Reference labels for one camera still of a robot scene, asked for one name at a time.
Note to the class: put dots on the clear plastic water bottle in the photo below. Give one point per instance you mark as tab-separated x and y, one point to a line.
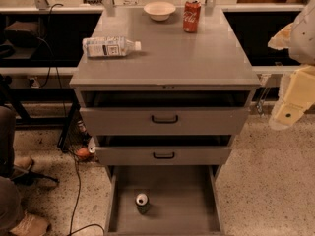
109	46

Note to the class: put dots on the person's trouser leg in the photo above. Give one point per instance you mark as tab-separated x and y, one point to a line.
11	212

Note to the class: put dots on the grey bottom drawer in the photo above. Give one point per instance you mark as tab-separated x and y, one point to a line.
182	202

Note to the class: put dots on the green soda can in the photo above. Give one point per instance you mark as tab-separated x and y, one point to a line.
142	203

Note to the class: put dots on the grey drawer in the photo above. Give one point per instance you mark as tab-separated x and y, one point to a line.
182	202
165	113
164	150

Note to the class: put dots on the grey top drawer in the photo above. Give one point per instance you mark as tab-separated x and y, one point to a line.
165	113

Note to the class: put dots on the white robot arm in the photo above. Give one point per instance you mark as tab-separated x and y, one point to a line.
302	42

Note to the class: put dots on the grey middle drawer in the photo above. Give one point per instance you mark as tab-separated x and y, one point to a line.
164	150

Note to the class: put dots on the tan shoe near front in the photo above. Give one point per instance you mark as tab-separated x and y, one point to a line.
31	225

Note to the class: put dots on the tan shoe further back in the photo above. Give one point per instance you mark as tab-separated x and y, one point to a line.
23	162

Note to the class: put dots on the orange ball on floor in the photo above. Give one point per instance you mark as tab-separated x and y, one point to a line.
83	153

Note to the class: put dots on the grey drawer cabinet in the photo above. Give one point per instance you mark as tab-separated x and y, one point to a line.
171	59

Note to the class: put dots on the white ceramic bowl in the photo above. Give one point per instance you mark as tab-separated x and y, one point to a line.
159	11

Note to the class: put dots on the red Coca-Cola can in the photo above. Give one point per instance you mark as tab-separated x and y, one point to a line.
191	15

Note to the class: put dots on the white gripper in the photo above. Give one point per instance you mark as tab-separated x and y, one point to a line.
303	38

